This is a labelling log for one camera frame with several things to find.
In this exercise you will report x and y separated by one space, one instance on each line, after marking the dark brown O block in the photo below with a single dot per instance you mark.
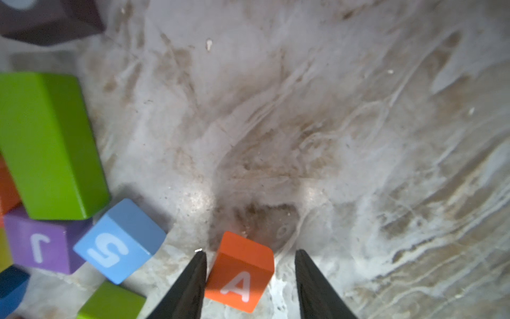
49 22

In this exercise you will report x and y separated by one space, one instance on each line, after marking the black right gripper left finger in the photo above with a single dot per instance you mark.
185 297

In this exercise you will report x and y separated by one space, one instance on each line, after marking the orange A block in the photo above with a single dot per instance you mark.
241 272

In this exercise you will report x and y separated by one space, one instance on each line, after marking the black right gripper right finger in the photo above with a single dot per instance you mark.
317 297

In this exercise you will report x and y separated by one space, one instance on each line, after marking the green N block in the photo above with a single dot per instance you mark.
112 301

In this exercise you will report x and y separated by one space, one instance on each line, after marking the blue 9 block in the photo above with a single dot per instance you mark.
14 283

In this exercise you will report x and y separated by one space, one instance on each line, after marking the long green block right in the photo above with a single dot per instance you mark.
49 147

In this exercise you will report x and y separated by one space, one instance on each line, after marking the purple J block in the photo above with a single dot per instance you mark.
47 245

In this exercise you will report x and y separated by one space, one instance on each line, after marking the plain yellow block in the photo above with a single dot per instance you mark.
5 252

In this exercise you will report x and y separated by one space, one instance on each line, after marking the orange R block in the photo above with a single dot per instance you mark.
9 194

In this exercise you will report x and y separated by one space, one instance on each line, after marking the light blue 5 block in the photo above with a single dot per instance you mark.
121 242

